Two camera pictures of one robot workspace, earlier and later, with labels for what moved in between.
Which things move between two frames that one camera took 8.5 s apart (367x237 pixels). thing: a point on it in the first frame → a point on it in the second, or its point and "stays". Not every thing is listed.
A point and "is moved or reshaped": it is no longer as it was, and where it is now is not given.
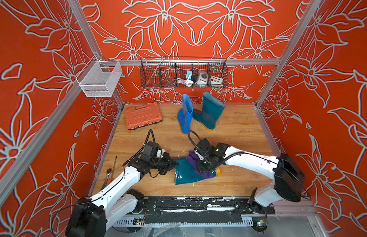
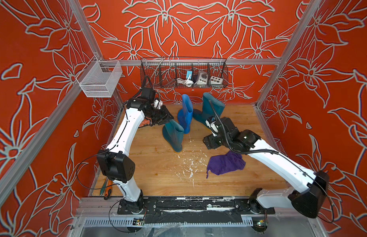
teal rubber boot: (212, 108) stays
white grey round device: (202, 79) stays
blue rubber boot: (185, 115) stays
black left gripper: (169, 163) → (165, 116)
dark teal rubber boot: (184, 173) → (173, 132)
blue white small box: (189, 73) stays
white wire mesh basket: (99, 78) stays
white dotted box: (216, 80) stays
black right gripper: (202, 170) → (209, 137)
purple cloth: (192, 157) is moved or reshaped
